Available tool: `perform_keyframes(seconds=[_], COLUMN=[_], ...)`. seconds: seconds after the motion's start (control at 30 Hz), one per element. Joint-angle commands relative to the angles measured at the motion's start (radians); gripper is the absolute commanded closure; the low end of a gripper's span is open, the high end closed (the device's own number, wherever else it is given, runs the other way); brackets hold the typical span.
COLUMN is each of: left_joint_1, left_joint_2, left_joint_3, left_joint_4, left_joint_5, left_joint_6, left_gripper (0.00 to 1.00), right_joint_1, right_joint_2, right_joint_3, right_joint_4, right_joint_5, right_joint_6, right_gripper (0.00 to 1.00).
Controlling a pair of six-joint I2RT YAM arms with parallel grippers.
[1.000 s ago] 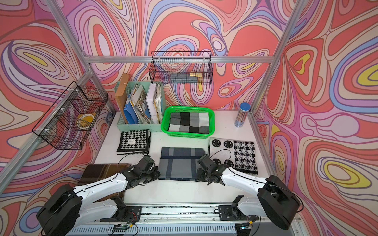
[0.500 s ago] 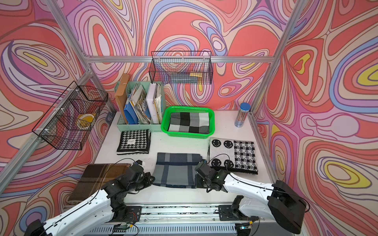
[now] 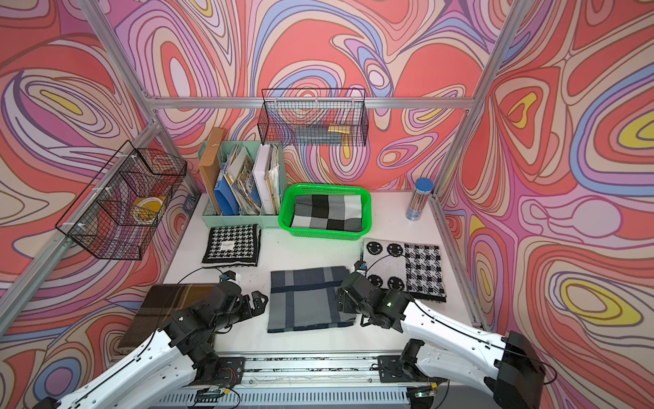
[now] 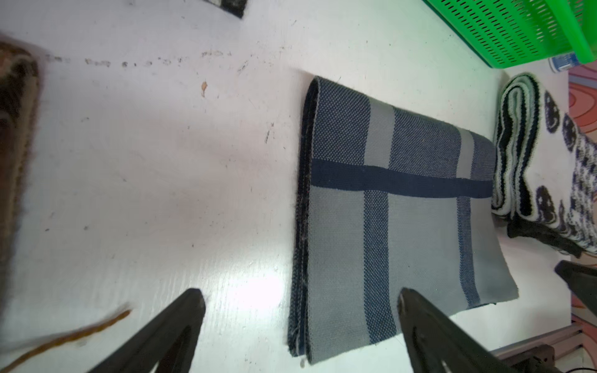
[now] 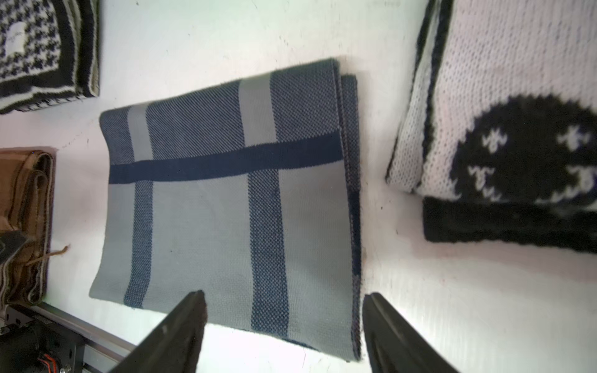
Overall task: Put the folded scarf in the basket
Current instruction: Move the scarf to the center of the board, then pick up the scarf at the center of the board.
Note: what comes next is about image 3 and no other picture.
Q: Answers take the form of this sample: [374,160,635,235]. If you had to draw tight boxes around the grey navy plaid scarf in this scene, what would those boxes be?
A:
[267,266,356,333]

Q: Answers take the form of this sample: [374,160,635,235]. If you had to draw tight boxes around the white papers stack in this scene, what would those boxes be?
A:
[252,144,281,216]

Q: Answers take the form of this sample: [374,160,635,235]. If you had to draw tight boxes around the brown plaid scarf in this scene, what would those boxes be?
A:
[118,284,214,355]

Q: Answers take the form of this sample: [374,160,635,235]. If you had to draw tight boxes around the left black wire basket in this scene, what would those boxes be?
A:
[56,141,187,261]

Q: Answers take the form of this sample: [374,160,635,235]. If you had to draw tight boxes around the clear pencil tube blue lid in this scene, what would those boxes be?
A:
[405,177,434,221]

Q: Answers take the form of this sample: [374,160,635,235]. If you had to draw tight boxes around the smiley face checked scarf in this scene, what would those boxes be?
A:
[361,239,447,303]

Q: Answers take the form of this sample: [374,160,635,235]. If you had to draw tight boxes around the back black wire basket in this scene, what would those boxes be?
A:
[257,87,369,147]

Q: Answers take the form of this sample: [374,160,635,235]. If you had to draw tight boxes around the green circuit board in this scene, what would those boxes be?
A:
[195,388,225,400]

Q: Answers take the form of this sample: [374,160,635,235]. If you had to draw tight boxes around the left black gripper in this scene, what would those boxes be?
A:
[211,289,270,334]

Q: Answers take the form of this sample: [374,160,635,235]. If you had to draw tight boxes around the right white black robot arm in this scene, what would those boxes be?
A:
[337,272,546,408]

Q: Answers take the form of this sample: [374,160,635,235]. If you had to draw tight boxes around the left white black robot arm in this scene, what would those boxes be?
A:
[36,281,269,408]

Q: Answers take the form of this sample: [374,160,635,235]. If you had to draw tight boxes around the black white houndstooth scarf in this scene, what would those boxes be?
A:
[202,224,262,267]

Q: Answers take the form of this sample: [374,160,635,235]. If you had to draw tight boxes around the black white grey checked scarf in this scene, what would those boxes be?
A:
[291,194,363,233]

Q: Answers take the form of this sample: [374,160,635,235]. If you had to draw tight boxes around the green plastic basket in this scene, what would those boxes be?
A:
[278,184,372,240]

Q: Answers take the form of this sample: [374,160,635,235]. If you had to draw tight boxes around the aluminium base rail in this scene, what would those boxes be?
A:
[83,349,532,409]

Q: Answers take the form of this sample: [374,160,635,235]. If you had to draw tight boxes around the blue folder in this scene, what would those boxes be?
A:
[214,170,240,216]

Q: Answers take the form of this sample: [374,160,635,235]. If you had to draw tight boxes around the magazines in organizer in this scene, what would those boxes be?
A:
[226,145,262,216]

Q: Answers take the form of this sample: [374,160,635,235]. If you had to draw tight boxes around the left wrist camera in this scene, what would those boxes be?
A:
[219,270,238,282]

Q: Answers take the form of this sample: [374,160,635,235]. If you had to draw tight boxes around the black wire basket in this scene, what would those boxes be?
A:
[56,141,187,261]
[257,87,369,147]

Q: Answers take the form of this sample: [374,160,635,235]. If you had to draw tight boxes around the mint green file organizer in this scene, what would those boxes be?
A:
[202,141,279,228]

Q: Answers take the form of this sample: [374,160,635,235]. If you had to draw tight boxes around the brown cardboard folder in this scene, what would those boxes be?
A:
[199,127,226,215]

